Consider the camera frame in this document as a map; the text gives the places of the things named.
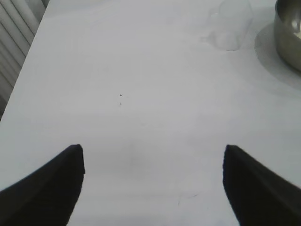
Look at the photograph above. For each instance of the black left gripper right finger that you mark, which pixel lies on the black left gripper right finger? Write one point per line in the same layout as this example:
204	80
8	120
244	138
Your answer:
258	195

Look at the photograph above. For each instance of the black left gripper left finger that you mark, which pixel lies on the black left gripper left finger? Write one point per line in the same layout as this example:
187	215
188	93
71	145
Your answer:
42	193

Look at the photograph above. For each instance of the clear plastic measuring cup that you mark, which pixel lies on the clear plastic measuring cup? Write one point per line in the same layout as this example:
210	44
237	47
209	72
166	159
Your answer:
230	35

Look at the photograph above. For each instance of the stainless steel mixing bowl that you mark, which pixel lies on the stainless steel mixing bowl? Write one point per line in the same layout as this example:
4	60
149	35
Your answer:
287	35

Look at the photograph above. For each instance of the white slatted panel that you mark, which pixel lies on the white slatted panel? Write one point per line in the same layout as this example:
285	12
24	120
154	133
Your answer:
14	35

